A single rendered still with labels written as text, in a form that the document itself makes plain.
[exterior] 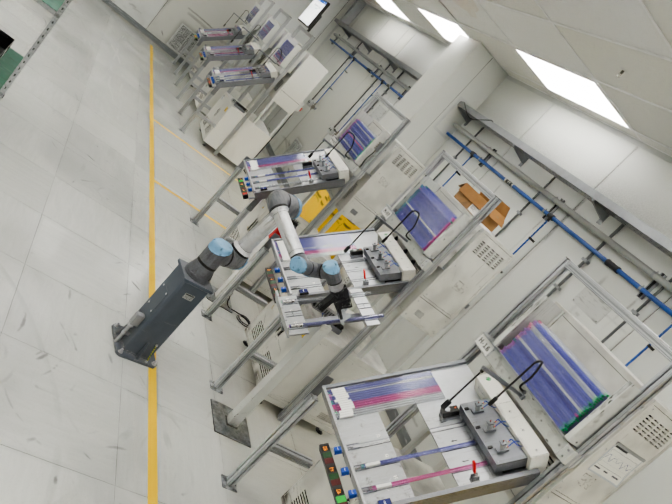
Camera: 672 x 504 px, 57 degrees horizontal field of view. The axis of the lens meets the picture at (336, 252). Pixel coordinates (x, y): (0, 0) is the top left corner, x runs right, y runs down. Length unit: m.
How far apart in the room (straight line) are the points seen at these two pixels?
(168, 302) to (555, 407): 1.90
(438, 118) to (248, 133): 2.49
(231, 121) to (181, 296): 4.91
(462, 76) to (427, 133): 0.69
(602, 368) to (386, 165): 2.64
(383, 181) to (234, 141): 3.44
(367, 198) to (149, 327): 2.30
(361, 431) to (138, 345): 1.33
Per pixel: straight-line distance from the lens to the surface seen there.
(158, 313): 3.32
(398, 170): 4.98
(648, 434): 2.87
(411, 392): 2.90
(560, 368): 2.74
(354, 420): 2.78
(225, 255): 3.20
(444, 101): 6.89
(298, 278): 3.68
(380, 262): 3.74
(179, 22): 11.83
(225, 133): 8.01
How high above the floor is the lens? 1.80
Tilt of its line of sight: 12 degrees down
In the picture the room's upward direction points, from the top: 43 degrees clockwise
